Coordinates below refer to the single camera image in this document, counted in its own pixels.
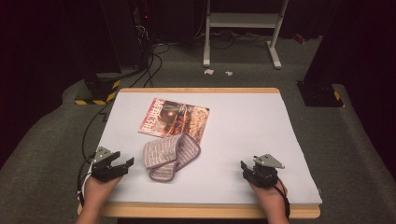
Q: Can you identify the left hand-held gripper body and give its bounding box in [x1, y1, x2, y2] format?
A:
[90, 146, 129, 183]

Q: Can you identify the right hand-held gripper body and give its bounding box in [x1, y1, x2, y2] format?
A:
[248, 153, 286, 189]

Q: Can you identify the grey striped cloth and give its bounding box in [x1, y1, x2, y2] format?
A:
[142, 132, 202, 183]

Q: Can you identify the red cover magazine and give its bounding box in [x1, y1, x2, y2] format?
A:
[137, 97, 210, 145]

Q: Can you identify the person's left hand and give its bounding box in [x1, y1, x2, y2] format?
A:
[83, 176, 122, 205]

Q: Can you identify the person's right hand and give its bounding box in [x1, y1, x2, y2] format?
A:
[247, 179, 288, 213]

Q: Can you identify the white table sheet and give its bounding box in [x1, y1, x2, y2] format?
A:
[78, 91, 323, 205]

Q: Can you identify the black stand with striped base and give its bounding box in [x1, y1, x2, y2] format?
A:
[74, 72, 121, 106]
[296, 80, 346, 108]

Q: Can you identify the wooden table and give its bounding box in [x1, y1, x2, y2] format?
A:
[77, 87, 321, 219]

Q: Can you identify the black equipment rack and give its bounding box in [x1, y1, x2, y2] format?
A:
[130, 0, 157, 68]

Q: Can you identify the white metal stand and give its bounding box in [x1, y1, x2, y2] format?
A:
[203, 0, 290, 70]

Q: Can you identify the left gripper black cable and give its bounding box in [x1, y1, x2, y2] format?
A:
[76, 153, 96, 208]

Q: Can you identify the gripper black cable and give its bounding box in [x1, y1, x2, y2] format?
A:
[274, 178, 291, 220]
[76, 153, 96, 208]

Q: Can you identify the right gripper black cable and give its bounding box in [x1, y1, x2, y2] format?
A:
[274, 178, 291, 220]

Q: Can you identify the thin black floor cable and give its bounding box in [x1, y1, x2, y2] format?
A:
[81, 101, 113, 162]

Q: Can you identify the thick black floor cable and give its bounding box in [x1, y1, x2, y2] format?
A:
[129, 45, 156, 89]
[143, 53, 163, 89]

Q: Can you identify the tangle of black cables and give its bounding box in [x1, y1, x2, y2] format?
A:
[192, 29, 272, 50]

